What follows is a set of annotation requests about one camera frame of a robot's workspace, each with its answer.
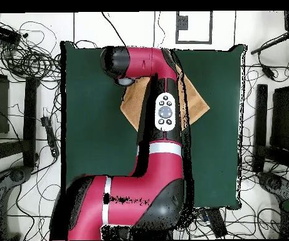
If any tan terry towel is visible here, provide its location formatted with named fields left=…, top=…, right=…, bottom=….
left=120, top=63, right=211, bottom=132

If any dark green table cloth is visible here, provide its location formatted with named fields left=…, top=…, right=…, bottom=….
left=60, top=40, right=248, bottom=210

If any black power strip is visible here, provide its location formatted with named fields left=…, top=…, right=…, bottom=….
left=40, top=116, right=60, bottom=158

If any black stand bar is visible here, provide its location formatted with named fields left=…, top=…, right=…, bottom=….
left=23, top=76, right=38, bottom=168
left=253, top=83, right=268, bottom=173

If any black power adapter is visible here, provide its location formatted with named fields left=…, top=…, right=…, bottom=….
left=261, top=64, right=275, bottom=80

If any black tripod pole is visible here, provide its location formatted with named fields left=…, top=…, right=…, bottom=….
left=250, top=31, right=289, bottom=55

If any thin black cable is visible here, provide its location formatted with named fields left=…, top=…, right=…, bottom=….
left=101, top=11, right=127, bottom=47

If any grey square floor frame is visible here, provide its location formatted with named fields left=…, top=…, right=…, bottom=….
left=176, top=11, right=213, bottom=45

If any tangle of black cables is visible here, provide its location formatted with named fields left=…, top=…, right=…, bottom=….
left=0, top=14, right=62, bottom=87

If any dark pedestal leg with caster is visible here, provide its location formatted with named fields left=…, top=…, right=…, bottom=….
left=0, top=165, right=32, bottom=241
left=258, top=171, right=289, bottom=201

